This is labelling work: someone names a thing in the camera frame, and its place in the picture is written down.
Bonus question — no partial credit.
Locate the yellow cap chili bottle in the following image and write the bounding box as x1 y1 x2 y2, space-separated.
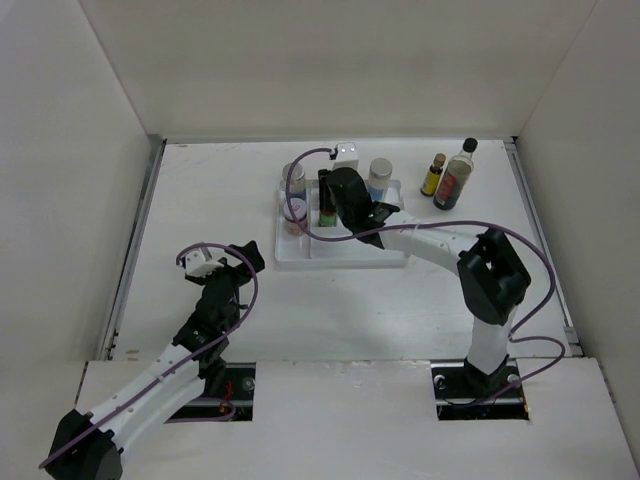
318 209 337 228

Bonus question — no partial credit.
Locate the white peppercorn jar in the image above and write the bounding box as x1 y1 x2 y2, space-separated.
282 163 307 201
367 158 393 201

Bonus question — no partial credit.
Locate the small brown cap bottle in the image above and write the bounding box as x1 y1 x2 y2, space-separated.
420 153 446 197

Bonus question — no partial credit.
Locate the tall dark soy bottle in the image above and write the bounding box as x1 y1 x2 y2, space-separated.
433 137 478 211

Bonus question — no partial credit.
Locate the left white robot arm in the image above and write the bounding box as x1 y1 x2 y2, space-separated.
39 241 265 479

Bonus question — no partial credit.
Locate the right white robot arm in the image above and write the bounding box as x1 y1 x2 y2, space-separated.
326 167 531 396

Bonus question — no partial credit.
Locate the white divided organizer tray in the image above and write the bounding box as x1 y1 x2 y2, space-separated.
274 179 409 270

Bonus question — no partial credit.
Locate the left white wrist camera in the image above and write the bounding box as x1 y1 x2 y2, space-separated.
177 247 222 278

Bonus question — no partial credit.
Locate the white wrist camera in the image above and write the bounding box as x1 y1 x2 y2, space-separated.
330 142 359 171
177 247 222 278

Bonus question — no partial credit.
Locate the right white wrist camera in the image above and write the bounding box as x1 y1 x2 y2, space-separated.
330 142 359 171

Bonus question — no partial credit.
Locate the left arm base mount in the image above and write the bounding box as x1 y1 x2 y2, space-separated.
168 363 257 423

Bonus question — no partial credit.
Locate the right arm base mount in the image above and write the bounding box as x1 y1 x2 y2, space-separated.
431 360 529 421

